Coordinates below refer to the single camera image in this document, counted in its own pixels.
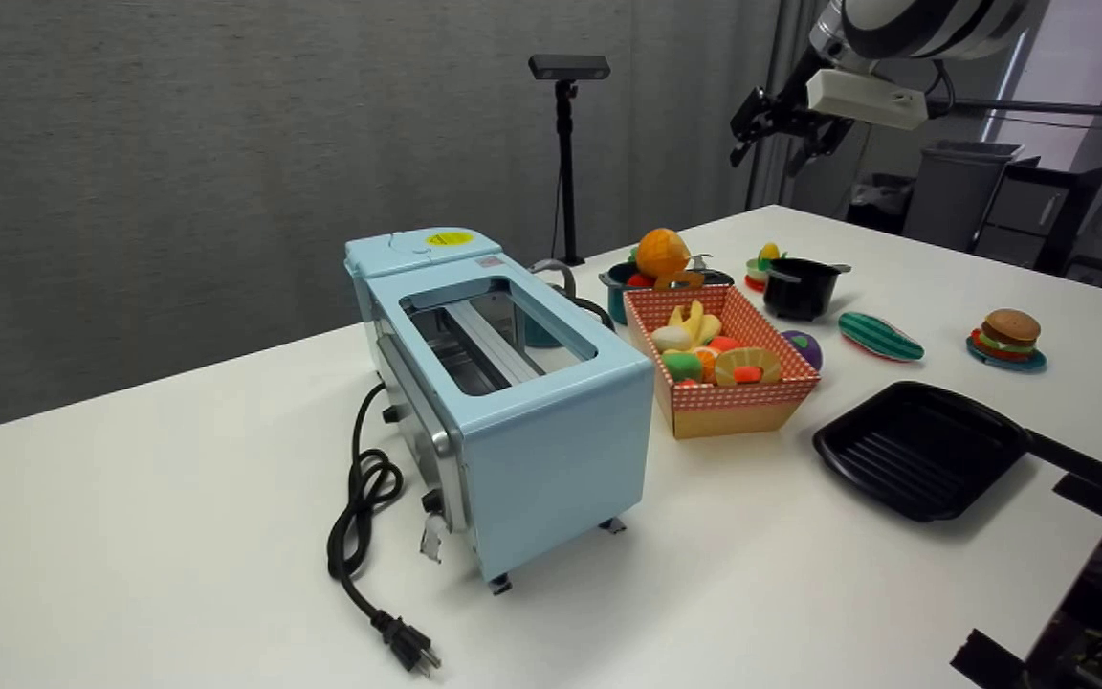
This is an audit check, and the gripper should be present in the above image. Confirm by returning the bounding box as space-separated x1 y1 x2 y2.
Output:
730 59 856 180

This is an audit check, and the small toy food stack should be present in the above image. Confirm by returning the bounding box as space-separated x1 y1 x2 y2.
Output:
744 242 787 294

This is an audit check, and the black toy pot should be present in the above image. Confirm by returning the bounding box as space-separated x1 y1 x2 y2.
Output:
762 256 852 322

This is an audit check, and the orange pineapple plush toy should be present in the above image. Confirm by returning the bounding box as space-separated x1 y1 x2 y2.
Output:
633 228 706 291

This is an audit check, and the yellow toy banana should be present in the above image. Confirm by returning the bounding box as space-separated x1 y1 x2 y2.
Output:
668 300 723 348

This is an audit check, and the purple toy eggplant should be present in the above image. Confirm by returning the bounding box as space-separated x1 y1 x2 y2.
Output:
780 330 825 373

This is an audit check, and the toy pineapple slice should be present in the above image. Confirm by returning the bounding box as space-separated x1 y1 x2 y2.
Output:
714 346 784 388

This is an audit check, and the toy watermelon slice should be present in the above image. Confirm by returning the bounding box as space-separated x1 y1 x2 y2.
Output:
837 311 926 364

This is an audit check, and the teal toy pot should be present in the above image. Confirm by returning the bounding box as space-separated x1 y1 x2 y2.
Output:
598 259 735 327

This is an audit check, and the red checkered cardboard box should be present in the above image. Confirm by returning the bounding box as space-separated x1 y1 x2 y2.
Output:
622 283 823 441

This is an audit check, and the toy burger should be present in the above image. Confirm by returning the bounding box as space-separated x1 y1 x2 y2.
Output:
969 308 1043 362

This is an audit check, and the teal toy plate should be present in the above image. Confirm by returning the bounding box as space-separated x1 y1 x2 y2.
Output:
965 336 1048 373

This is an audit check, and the black waste bin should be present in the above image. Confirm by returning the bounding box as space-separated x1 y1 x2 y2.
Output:
845 172 916 236

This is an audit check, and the grey waste bin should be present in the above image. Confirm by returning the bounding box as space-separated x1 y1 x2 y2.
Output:
902 140 1026 253

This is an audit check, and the dark drawer cabinet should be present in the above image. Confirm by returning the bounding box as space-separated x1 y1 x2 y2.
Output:
972 157 1102 275

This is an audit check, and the black grill pan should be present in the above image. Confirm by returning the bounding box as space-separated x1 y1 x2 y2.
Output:
811 381 1102 524

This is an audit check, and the light blue toaster oven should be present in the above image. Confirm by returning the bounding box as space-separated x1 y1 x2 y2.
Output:
342 227 656 597

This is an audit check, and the camera on mount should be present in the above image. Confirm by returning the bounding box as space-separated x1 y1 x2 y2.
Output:
527 55 612 270

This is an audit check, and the grey cable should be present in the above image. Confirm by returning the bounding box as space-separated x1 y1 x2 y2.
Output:
529 257 616 333

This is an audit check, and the black power cable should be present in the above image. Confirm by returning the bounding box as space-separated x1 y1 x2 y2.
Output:
326 382 443 678

